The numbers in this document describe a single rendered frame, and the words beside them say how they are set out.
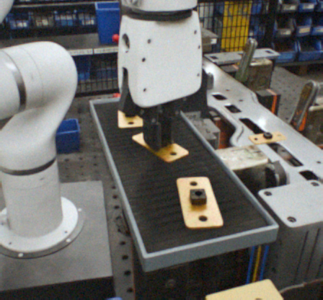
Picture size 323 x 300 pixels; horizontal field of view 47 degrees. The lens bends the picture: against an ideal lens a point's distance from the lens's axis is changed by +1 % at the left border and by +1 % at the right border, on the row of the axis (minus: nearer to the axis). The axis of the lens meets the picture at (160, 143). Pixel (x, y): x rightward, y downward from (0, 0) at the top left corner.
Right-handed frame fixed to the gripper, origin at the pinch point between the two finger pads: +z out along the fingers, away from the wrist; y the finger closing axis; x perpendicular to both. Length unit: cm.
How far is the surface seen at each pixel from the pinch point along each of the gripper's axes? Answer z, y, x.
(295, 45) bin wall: 60, 250, 138
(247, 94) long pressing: 19, 56, 30
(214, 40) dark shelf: 17, 88, 75
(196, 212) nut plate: 2.3, -5.6, -13.5
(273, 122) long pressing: 19, 47, 13
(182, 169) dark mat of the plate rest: 2.6, -1.1, -6.2
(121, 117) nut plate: 2.3, 0.6, 10.6
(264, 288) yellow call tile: 2.6, -7.4, -23.7
